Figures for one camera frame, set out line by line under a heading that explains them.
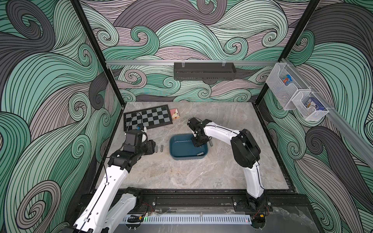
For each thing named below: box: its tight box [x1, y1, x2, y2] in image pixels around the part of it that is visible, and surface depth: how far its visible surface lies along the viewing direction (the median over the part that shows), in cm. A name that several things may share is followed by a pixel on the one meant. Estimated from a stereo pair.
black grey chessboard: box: [123, 104, 173, 132], surface depth 109 cm
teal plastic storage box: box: [169, 133, 209, 161], surface depth 92 cm
